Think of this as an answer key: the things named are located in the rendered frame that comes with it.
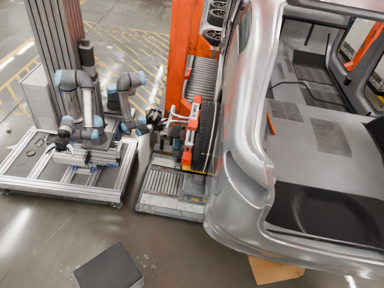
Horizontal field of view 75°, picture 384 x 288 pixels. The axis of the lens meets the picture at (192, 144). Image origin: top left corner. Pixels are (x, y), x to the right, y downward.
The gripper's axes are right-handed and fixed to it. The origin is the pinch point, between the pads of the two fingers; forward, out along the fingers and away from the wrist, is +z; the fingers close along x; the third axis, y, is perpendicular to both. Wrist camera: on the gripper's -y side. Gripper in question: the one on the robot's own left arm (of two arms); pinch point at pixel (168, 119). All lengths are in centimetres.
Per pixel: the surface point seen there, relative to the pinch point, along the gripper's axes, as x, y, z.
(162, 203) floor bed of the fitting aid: 38, 75, -28
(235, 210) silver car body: 122, -45, -45
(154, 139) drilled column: -43, 67, 12
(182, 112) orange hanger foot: -13.0, 9.2, 27.0
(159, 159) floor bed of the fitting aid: -17, 75, 3
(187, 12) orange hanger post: -16, -91, 21
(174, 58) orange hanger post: -20, -51, 16
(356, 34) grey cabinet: -75, 22, 608
